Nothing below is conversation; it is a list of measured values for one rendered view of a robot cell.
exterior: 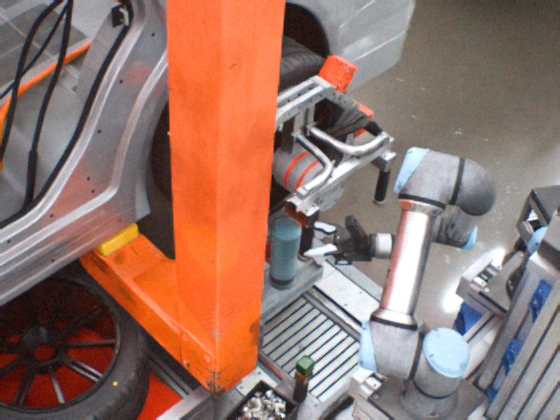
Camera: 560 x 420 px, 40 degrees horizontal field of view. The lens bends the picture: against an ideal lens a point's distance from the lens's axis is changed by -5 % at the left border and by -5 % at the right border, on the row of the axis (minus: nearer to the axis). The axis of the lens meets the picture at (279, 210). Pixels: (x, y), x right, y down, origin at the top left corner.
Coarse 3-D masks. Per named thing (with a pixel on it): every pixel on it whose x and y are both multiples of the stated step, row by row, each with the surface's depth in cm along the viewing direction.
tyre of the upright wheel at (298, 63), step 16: (288, 48) 237; (304, 48) 244; (288, 64) 229; (304, 64) 233; (320, 64) 239; (288, 80) 231; (304, 80) 237; (160, 128) 234; (160, 144) 235; (160, 160) 239; (160, 176) 243; (160, 192) 253
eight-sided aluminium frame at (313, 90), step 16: (320, 80) 234; (288, 96) 228; (304, 96) 228; (320, 96) 233; (336, 96) 239; (288, 112) 225; (336, 112) 256; (352, 144) 265; (336, 160) 267; (272, 224) 265
